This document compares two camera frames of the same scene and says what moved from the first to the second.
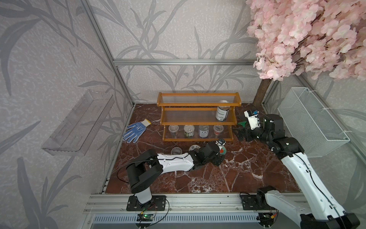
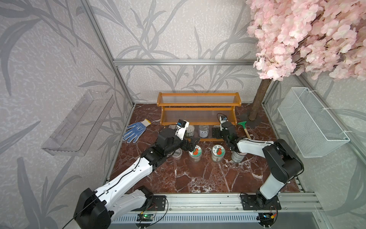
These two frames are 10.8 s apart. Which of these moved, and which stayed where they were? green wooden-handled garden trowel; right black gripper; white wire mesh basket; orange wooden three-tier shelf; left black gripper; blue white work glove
Moved: right black gripper; left black gripper
Stayed: white wire mesh basket; green wooden-handled garden trowel; blue white work glove; orange wooden three-tier shelf
